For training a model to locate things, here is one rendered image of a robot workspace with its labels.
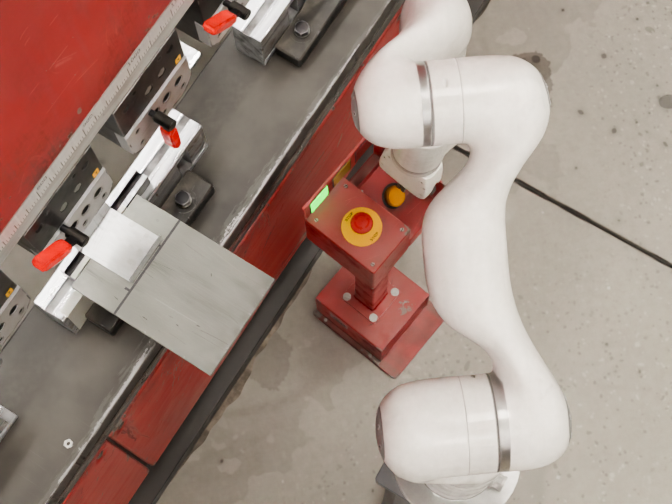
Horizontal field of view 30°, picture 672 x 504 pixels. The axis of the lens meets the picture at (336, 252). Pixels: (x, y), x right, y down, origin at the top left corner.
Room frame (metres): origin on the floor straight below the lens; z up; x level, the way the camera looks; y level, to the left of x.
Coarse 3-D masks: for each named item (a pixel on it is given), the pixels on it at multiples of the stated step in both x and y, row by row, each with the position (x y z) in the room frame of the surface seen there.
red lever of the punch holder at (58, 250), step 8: (64, 232) 0.52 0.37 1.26; (72, 232) 0.52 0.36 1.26; (80, 232) 0.52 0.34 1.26; (64, 240) 0.51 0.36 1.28; (72, 240) 0.51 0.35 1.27; (80, 240) 0.51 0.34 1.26; (88, 240) 0.51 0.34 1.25; (48, 248) 0.49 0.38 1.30; (56, 248) 0.49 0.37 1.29; (64, 248) 0.49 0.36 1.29; (72, 248) 0.49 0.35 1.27; (40, 256) 0.47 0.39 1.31; (48, 256) 0.48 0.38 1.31; (56, 256) 0.48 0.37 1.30; (64, 256) 0.48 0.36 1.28; (40, 264) 0.46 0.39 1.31; (48, 264) 0.46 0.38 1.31
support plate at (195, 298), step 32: (160, 224) 0.61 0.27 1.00; (160, 256) 0.56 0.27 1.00; (192, 256) 0.55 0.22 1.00; (224, 256) 0.55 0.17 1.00; (96, 288) 0.51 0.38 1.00; (160, 288) 0.50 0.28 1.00; (192, 288) 0.50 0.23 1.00; (224, 288) 0.50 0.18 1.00; (256, 288) 0.49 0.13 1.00; (128, 320) 0.46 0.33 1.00; (160, 320) 0.45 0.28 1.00; (192, 320) 0.45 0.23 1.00; (224, 320) 0.45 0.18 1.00; (192, 352) 0.40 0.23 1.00; (224, 352) 0.40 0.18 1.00
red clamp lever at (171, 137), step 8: (152, 112) 0.70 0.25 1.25; (160, 112) 0.69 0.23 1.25; (160, 120) 0.68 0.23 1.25; (168, 120) 0.68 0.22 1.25; (160, 128) 0.69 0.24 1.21; (168, 128) 0.67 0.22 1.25; (168, 136) 0.67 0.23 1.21; (176, 136) 0.68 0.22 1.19; (168, 144) 0.68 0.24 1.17; (176, 144) 0.67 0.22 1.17
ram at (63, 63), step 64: (0, 0) 0.61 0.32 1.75; (64, 0) 0.67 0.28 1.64; (128, 0) 0.73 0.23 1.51; (192, 0) 0.81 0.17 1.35; (0, 64) 0.58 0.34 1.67; (64, 64) 0.63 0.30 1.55; (0, 128) 0.55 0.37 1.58; (64, 128) 0.60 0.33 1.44; (0, 192) 0.51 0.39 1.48; (0, 256) 0.46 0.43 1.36
